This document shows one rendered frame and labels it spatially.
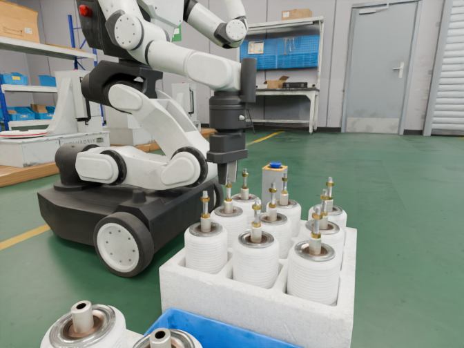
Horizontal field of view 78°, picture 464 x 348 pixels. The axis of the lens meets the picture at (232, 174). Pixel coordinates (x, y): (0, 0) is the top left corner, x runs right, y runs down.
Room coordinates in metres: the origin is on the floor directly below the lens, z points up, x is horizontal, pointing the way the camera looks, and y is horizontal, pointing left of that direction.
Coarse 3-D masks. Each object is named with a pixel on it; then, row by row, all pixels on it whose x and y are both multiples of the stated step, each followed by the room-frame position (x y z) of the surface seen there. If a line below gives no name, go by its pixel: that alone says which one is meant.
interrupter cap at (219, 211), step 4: (216, 208) 0.71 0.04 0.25; (220, 208) 0.71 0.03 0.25; (236, 208) 0.71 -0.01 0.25; (240, 208) 0.71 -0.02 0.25; (216, 212) 0.68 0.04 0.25; (220, 212) 0.69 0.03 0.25; (236, 212) 0.69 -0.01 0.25; (240, 212) 0.68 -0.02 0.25; (220, 216) 0.66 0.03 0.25; (224, 216) 0.66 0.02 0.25; (228, 216) 0.66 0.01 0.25; (232, 216) 0.66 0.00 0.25; (236, 216) 0.66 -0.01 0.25
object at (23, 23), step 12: (0, 0) 4.51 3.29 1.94; (0, 12) 4.52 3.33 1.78; (12, 12) 4.68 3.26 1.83; (24, 12) 4.84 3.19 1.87; (36, 12) 5.00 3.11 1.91; (0, 24) 4.49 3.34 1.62; (12, 24) 4.66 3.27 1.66; (24, 24) 4.84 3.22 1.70; (36, 24) 5.03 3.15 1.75; (12, 36) 4.63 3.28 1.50; (24, 36) 4.81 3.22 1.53; (36, 36) 5.00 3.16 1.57
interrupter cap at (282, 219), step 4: (264, 212) 0.68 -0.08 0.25; (260, 216) 0.66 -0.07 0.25; (264, 216) 0.66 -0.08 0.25; (280, 216) 0.66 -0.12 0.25; (284, 216) 0.65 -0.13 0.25; (260, 220) 0.63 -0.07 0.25; (264, 220) 0.63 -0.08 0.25; (268, 220) 0.64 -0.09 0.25; (276, 220) 0.64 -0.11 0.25; (280, 220) 0.63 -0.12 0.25; (284, 220) 0.63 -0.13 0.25; (268, 224) 0.61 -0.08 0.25; (272, 224) 0.61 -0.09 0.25; (276, 224) 0.61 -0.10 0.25; (280, 224) 0.61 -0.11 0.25
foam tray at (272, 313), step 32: (288, 256) 0.60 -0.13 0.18; (352, 256) 0.59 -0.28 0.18; (160, 288) 0.55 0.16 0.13; (192, 288) 0.51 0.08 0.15; (224, 288) 0.48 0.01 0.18; (256, 288) 0.48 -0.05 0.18; (352, 288) 0.48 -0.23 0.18; (224, 320) 0.48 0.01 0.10; (256, 320) 0.46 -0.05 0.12; (288, 320) 0.43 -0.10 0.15; (320, 320) 0.41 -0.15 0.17; (352, 320) 0.40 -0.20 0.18
